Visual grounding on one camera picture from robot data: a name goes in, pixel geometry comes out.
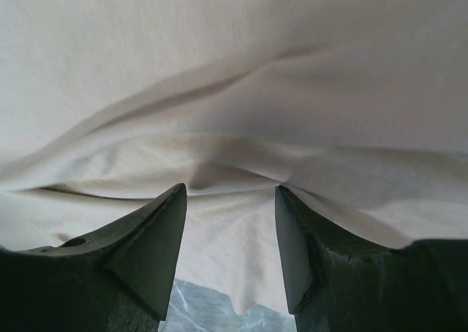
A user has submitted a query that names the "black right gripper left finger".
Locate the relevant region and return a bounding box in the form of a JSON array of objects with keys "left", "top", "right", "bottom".
[{"left": 1, "top": 184, "right": 187, "bottom": 331}]

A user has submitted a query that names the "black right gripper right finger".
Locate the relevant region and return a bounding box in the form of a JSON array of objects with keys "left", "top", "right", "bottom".
[{"left": 275, "top": 186, "right": 467, "bottom": 331}]

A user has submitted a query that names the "folded white t shirt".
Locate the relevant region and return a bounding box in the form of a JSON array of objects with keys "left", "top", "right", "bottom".
[{"left": 1, "top": 0, "right": 467, "bottom": 313}]

